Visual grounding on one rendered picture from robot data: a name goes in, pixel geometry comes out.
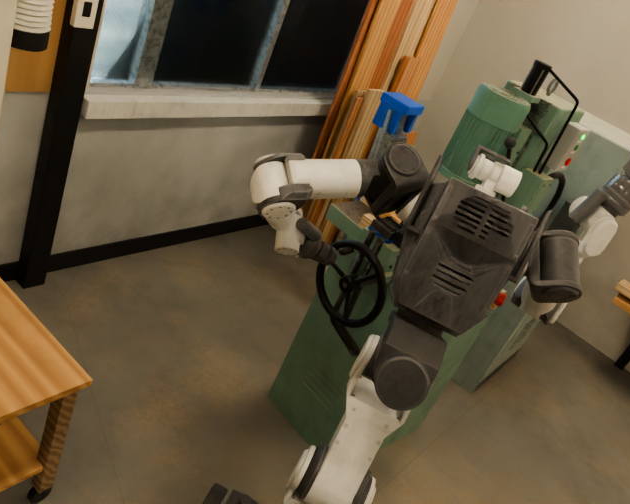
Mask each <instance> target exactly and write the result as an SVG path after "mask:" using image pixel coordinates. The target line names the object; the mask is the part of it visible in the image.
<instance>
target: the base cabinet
mask: <svg viewBox="0 0 630 504"><path fill-rule="evenodd" d="M340 278H341V277H340V276H339V274H338V273H337V272H336V270H335V269H334V268H333V267H332V266H331V265H329V266H328V268H327V270H326V272H325V274H324V285H325V290H326V294H327V297H328V299H329V301H330V303H331V304H332V306H334V304H335V301H336V299H337V298H338V295H339V293H340V291H341V289H340V287H339V280H340ZM374 305H375V302H374V301H373V300H372V299H371V298H370V297H369V296H368V295H367V294H366V293H364V292H363V291H361V293H360V294H359V297H358V299H357V302H356V304H355V305H354V308H353V310H352V313H351V315H350V317H349V319H361V318H363V317H365V316H367V315H368V314H369V313H370V312H371V310H372V309H373V307H374ZM495 310H496V309H494V310H491V311H489V312H488V313H487V314H486V316H485V318H484V319H483V320H482V321H481V322H479V323H478V324H477V325H475V326H474V327H472V328H471V329H469V330H468V331H466V332H465V333H464V334H462V335H459V336H457V337H454V336H452V335H450V334H448V333H446V332H444V331H443V333H442V335H441V337H442V338H443V339H444V340H445V341H446V342H447V344H448V345H447V348H446V351H445V354H444V357H443V360H442V363H441V367H440V370H439V372H438V374H437V376H436V378H435V380H434V382H433V385H432V387H431V388H430V390H429V392H428V394H427V397H426V398H425V400H424V401H423V402H422V403H421V404H420V405H419V406H417V407H416V408H414V409H411V411H410V413H409V415H408V417H407V419H406V421H405V423H404V424H403V425H401V426H400V427H399V428H397V429H396V430H395V431H394V432H392V433H391V434H390V435H388V436H387V437H386V438H384V440H383V442H382V444H381V446H380V448H379V449H378V451H379V450H381V449H382V448H384V447H386V446H388V445H390V444H391V443H393V442H395V441H397V440H399V439H400V438H402V437H404V436H406V435H407V434H409V433H411V432H413V431H415V430H416V429H418V428H419V426H420V425H421V423H422V422H423V420H424V419H425V417H426V416H427V414H428V412H429V411H430V409H431V408H432V406H433V405H434V403H435V402H436V400H437V399H438V397H439V396H440V394H441V393H442V391H443V389H444V388H445V386H446V385H447V383H448V382H449V380H450V379H451V377H452V376H453V374H454V373H455V371H456V370H457V368H458V367H459V365H460V363H461V362H462V360H463V359H464V357H465V356H466V354H467V353H468V351H469V350H470V348H471V347H472V345H473V344H474V342H475V340H476V339H477V337H478V336H479V334H480V333H481V331H482V330H483V328H484V327H485V325H486V324H487V322H488V321H489V319H490V318H491V316H492V314H493V313H494V311H495ZM329 316H330V315H329V314H328V313H327V312H326V310H325V309H324V307H323V305H322V303H321V301H320V299H319V296H318V292H317V291H316V294H315V296H314V298H313V300H312V302H311V304H310V306H309V308H308V311H307V313H306V315H305V317H304V319H303V321H302V323H301V325H300V328H299V330H298V332H297V334H296V336H295V338H294V340H293V342H292V344H291V347H290V349H289V351H288V353H287V355H286V357H285V359H284V361H283V364H282V366H281V368H280V370H279V372H278V374H277V376H276V378H275V381H274V383H273V385H272V387H271V389H270V391H269V393H268V395H267V397H268V398H269V399H270V400H271V401H272V403H273V404H274V405H275V406H276V407H277V408H278V410H279V411H280V412H281V413H282V414H283V415H284V417H285V418H286V419H287V420H288V421H289V422H290V424H291V425H292V426H293V427H294V428H295V429H296V431H297V432H298V433H299V434H300V435H301V436H302V438H303V439H304V440H305V441H306V442H307V443H308V445H309V446H311V445H314V446H316V448H317V447H319V446H322V445H325V444H326V445H328V444H329V442H330V440H331V439H332V437H333V435H334V433H335V431H336V429H337V427H338V425H339V423H340V421H341V419H342V417H343V415H344V413H345V411H346V399H347V383H348V381H349V379H350V377H349V373H350V371H351V369H352V367H353V365H354V363H355V361H356V359H357V355H356V356H354V357H352V356H351V354H350V353H349V351H348V350H347V348H346V346H345V345H344V343H343V342H342V340H341V338H340V337H339V335H338V334H337V332H336V330H335V329H334V327H333V326H332V324H331V322H330V317H329ZM389 316H390V315H389V314H388V313H386V312H385V311H384V310H383V309H382V311H381V313H380V315H379V316H378V317H377V318H376V319H375V320H374V321H373V322H372V323H370V324H369V325H367V326H364V327H361V328H350V327H346V329H347V330H348V332H349V333H350V335H351V337H352V338H353V340H354V341H355V343H356V344H357V346H358V347H359V349H361V350H362V348H363V346H364V345H365V343H366V341H367V339H368V338H369V336H370V335H372V334H374V335H378V336H380V335H381V334H382V333H386V331H387V328H388V325H389V322H388V318H389Z"/></svg>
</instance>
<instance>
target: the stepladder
mask: <svg viewBox="0 0 630 504"><path fill-rule="evenodd" d="M380 100H381V103H380V105H379V108H378V110H377V112H376V114H375V117H374V119H373V121H372V123H374V124H375V125H377V126H378V127H379V129H378V132H377V135H376V138H375V140H374V143H373V146H372V149H371V151H370V154H369V157H368V159H380V157H381V156H382V155H383V152H384V151H385V149H386V148H387V147H388V144H389V145H390V144H392V143H395V142H403V143H405V142H406V140H407V137H405V133H410V131H411V129H412V127H413V125H414V123H415V121H416V119H417V117H418V115H421V114H422V112H423V110H424V106H422V105H420V104H419V103H417V102H415V101H414V100H412V99H410V98H409V97H407V96H405V95H403V94H402V93H400V92H383V94H382V96H381V98H380ZM346 238H347V235H346V234H345V233H343V232H342V231H341V234H340V237H339V240H344V239H346ZM339 240H338V241H339Z"/></svg>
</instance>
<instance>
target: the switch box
mask: <svg viewBox="0 0 630 504"><path fill-rule="evenodd" d="M562 128H563V127H562ZM562 128H561V130H562ZM561 130H560V132H561ZM590 131H591V130H589V129H588V128H586V127H584V126H582V125H581V124H579V123H576V122H569V124H568V125H567V127H566V129H565V131H564V133H563V134H562V136H561V138H560V140H559V142H558V144H557V145H556V147H555V149H554V151H553V153H552V155H551V156H550V158H549V160H548V162H547V164H546V166H547V167H549V168H550V169H552V170H554V171H564V170H567V168H568V166H569V165H570V164H569V165H568V166H565V162H566V160H567V159H569V158H571V159H572V160H573V158H574V157H575V155H576V154H577V152H578V151H579V149H580V147H581V146H582V144H583V143H584V141H585V140H586V138H587V136H588V135H589V133H590ZM560 132H559V133H558V135H559V134H560ZM583 134H585V138H584V139H583V140H582V141H581V143H577V142H578V140H581V137H582V135H583ZM558 135H557V136H556V138H555V140H554V141H553V143H552V145H551V146H550V148H549V150H548V151H547V153H546V155H545V156H544V158H543V159H542V161H541V163H542V164H543V163H544V161H545V159H546V157H547V156H548V154H549V152H550V150H551V148H552V146H553V145H554V143H555V141H556V139H557V137H558ZM577 144H578V145H579V147H578V149H577V150H575V152H574V153H571V152H572V151H574V147H575V146H576V145H577ZM562 166H565V168H561V167H562Z"/></svg>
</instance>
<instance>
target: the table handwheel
mask: <svg viewBox="0 0 630 504"><path fill-rule="evenodd" d="M330 246H333V247H334V248H335V249H336V251H338V250H339V249H340V248H343V247H352V248H354V249H355V250H357V251H359V252H360V253H362V254H363V255H364V256H365V257H366V258H367V259H368V260H369V262H370V263H371V265H372V267H373V269H374V271H375V273H373V274H369V275H368V276H364V277H362V276H357V275H355V274H349V275H346V274H345V273H344V272H343V271H342V270H341V269H340V268H339V267H338V265H337V264H336V263H335V264H333V263H332V264H331V266H332V267H333V268H334V269H335V270H336V272H337V273H338V274H339V276H340V277H341V278H340V280H339V287H340V289H341V291H342V292H343V293H345V294H346V296H345V306H344V313H343V316H342V315H341V314H340V313H338V312H337V311H336V310H335V308H334V307H333V306H332V304H331V303H330V301H329V299H328V297H327V294H326V290H325V285H324V272H325V267H326V265H324V264H322V263H319V262H318V265H317V270H316V287H317V292H318V296H319V299H320V301H321V303H322V305H323V307H324V309H325V310H326V312H327V313H328V314H329V315H330V316H331V317H332V318H333V319H334V320H335V321H336V322H338V323H339V324H341V325H343V326H346V327H350V328H361V327H364V326H367V325H369V324H370V323H372V322H373V321H374V320H375V319H376V318H377V317H378V316H379V315H380V313H381V311H382V309H383V307H384V304H385V300H386V295H387V283H386V277H385V273H384V270H383V267H382V265H381V263H380V261H379V259H378V258H377V256H376V255H375V254H374V252H373V251H372V250H371V249H370V248H369V247H367V246H366V245H364V244H363V243H361V242H359V241H355V240H351V239H344V240H339V241H336V242H334V243H333V244H331V245H330ZM375 278H377V280H376V279H375ZM375 283H377V284H378V294H377V299H376V303H375V305H374V307H373V309H372V310H371V312H370V313H369V314H368V315H367V316H365V317H363V318H361V319H349V318H348V313H349V304H350V298H351V293H353V292H357V291H358V290H359V289H360V287H362V286H367V285H371V284H375Z"/></svg>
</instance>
